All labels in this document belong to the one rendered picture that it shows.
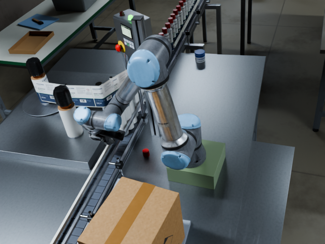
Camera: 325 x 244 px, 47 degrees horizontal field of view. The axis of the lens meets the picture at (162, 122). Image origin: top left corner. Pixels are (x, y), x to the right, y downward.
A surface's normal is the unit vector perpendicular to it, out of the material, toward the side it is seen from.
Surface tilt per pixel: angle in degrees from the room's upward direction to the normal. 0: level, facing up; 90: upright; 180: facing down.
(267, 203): 0
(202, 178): 90
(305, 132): 0
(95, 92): 90
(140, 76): 83
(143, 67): 83
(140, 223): 0
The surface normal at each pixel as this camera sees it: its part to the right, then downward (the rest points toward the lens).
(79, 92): -0.22, 0.63
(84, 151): -0.11, -0.77
